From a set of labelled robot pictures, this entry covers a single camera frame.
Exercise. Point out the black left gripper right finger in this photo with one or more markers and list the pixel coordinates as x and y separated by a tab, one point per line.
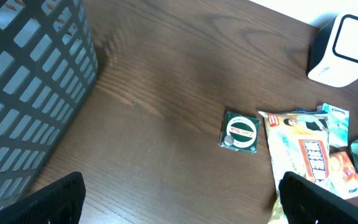
307	203

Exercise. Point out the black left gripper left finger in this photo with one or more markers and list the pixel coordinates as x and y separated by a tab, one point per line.
60	202

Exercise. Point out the green zam-buk box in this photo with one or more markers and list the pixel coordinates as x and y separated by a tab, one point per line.
239	133

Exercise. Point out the orange tissue pack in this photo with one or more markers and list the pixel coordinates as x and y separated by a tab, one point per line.
343	176

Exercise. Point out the grey plastic mesh basket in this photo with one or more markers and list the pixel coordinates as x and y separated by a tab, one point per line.
48	67

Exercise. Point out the yellow red snack bag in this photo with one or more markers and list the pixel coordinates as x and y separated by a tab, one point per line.
298	141

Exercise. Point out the teal kleenex tissue pack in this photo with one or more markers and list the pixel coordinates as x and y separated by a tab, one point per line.
338	125

